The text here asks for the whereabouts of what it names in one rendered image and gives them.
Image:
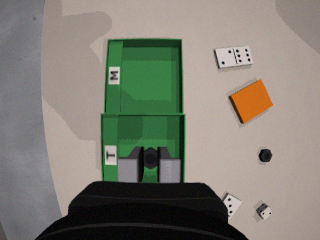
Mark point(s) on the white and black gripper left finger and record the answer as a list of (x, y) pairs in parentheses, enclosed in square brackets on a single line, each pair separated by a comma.
[(131, 168)]

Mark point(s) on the green bin rack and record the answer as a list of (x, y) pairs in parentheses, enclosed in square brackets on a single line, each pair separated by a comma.
[(152, 82)]

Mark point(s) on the white die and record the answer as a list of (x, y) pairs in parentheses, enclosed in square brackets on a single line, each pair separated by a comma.
[(264, 211)]

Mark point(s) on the white domino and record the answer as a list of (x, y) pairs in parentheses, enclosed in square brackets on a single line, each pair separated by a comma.
[(233, 57), (232, 204)]

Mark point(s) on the black hex nut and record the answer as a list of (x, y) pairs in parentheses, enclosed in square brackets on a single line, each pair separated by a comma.
[(265, 155), (150, 158)]

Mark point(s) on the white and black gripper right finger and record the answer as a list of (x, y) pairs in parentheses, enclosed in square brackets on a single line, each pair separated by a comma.
[(169, 167)]

